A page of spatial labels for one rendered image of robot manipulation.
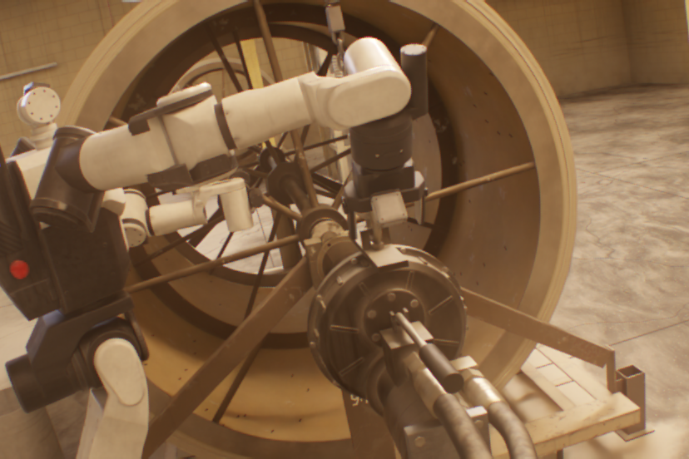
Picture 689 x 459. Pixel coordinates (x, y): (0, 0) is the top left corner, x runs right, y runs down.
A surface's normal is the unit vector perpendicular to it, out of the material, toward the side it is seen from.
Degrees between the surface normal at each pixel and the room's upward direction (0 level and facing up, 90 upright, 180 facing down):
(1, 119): 90
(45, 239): 100
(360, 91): 115
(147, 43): 90
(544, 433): 0
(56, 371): 90
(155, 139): 86
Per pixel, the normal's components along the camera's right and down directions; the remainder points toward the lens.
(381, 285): 0.15, 0.21
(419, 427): -0.19, -0.95
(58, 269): 0.61, 0.25
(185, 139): -0.62, 0.41
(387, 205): 0.02, -0.37
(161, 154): 0.80, -0.08
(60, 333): 0.49, 0.12
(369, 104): 0.18, 0.60
